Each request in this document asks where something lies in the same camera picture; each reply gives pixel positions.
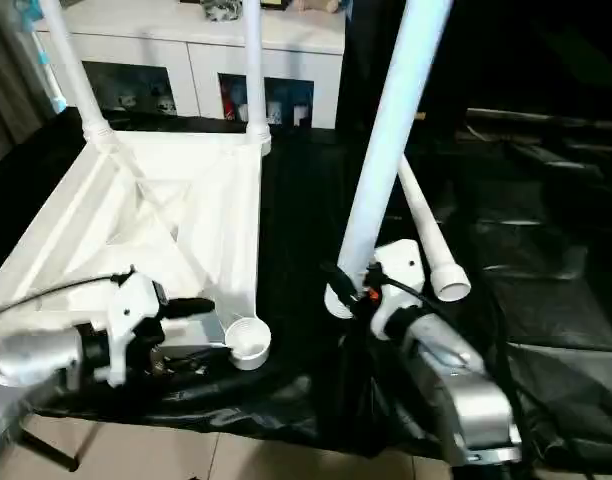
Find black metal table strut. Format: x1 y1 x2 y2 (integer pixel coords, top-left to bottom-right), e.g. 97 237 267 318
14 428 83 472

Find black mat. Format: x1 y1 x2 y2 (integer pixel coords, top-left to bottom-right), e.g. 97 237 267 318
0 104 612 466

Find white cabinet with glass doors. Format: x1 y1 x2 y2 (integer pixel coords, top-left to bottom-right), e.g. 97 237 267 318
32 0 348 131

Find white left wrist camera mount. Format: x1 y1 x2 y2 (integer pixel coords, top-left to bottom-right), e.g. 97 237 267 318
104 272 163 387

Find teal patterned hanging cloth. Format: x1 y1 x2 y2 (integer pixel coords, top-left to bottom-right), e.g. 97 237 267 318
12 0 71 115

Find white plastic table top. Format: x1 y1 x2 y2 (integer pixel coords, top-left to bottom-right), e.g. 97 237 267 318
0 129 274 373

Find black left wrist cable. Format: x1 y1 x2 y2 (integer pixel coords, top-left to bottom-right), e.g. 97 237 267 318
0 271 138 322

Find white plastic table leg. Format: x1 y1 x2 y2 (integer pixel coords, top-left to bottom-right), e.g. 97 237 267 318
323 0 456 320
395 157 473 304
241 0 274 147
37 0 121 152

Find grey curtain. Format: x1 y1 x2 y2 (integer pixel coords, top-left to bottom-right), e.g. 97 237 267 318
0 0 63 157

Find clear glass trinket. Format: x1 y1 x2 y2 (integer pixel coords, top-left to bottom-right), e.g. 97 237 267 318
199 0 243 25

